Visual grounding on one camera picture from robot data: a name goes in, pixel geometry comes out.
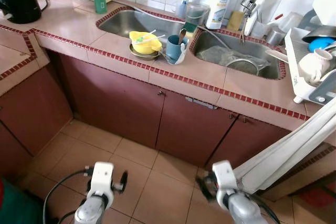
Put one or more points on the round steel plate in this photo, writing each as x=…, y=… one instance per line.
x=144, y=56

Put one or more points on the metal spoon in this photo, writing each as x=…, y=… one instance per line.
x=181, y=34
x=164, y=57

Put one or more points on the yellow plastic bowl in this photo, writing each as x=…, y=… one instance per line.
x=142, y=43

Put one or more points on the blue plastic cup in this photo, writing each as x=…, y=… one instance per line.
x=174, y=50

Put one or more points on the white plastic stick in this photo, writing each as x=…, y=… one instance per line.
x=155, y=39
x=147, y=34

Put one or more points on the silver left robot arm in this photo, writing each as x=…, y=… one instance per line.
x=90, y=211

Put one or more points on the dark red cabinet door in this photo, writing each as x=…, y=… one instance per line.
x=110, y=103
x=194, y=129
x=241, y=140

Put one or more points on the white towel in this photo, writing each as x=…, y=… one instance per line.
x=283, y=153

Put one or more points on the dark green cloth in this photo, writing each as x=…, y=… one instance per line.
x=18, y=208

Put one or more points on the red floor object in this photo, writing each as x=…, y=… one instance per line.
x=317, y=198

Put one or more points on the dark red corner cabinet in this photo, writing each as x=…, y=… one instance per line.
x=31, y=108

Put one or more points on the steel pot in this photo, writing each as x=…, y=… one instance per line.
x=242, y=67

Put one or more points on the clear plastic bag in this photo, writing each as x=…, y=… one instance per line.
x=215, y=55

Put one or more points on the white dish rack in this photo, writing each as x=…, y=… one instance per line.
x=296, y=72

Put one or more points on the stainless steel sink basin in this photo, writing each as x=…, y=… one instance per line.
x=252, y=43
x=126, y=24

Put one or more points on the green sponge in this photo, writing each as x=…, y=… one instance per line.
x=190, y=27

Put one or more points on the white ceramic jug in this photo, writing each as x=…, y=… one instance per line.
x=315, y=66

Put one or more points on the small steel cup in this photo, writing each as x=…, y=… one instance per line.
x=274, y=38

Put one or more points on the yellow sponge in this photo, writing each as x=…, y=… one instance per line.
x=235, y=21

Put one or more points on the white bottle green cap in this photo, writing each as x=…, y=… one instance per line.
x=252, y=22

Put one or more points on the white detergent bottle yellow cap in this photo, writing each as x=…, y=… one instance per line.
x=218, y=9

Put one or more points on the pale toothbrush cup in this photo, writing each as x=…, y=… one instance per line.
x=182, y=9

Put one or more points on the blue bowl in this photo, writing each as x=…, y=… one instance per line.
x=321, y=43

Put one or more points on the chrome swivel faucet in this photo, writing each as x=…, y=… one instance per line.
x=251, y=3

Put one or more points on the grey steel pan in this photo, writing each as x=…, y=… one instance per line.
x=321, y=31

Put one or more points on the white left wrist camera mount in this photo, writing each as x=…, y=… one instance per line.
x=102, y=178

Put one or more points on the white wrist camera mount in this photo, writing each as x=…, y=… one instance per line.
x=224, y=174
x=102, y=178

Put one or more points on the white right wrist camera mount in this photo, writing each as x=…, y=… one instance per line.
x=224, y=174

